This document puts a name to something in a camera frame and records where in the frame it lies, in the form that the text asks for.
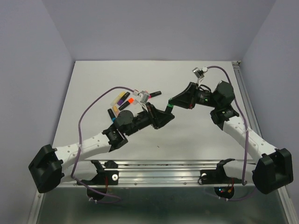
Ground black highlighter purple cap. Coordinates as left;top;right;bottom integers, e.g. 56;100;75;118
117;92;130;106

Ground black highlighter pink cap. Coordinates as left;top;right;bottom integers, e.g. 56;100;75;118
149;91;162;98

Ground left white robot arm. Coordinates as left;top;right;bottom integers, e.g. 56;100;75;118
28;103;175;193

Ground aluminium front rail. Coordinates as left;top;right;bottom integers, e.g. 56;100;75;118
58;160;243;188

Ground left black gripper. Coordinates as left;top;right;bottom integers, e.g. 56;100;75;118
125;102;175;137

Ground yellow translucent highlighter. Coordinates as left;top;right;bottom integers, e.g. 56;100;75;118
110;91;126;106

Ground green highlighter cap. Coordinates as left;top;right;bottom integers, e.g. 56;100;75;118
167;99;174;108

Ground aluminium right rail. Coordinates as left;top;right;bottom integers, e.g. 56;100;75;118
232;61;262;137

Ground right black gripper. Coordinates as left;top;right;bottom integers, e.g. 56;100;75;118
169;81;220;108

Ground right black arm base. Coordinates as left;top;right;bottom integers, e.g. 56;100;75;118
198;159;242;201

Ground black highlighter orange cap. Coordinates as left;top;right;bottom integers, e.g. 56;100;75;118
119;98;134;111

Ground black highlighter green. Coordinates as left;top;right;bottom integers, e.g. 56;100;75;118
165;104;173;114

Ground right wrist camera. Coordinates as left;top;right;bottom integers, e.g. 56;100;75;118
192;67;208;86

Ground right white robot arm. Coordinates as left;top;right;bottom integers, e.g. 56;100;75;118
169;81;293;194

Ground aluminium rail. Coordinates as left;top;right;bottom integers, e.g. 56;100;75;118
58;160;243;188
232;61;262;137

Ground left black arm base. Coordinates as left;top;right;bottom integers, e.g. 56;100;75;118
74;160;121;203

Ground black highlighter blue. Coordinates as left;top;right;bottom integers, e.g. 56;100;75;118
107;108;116;122

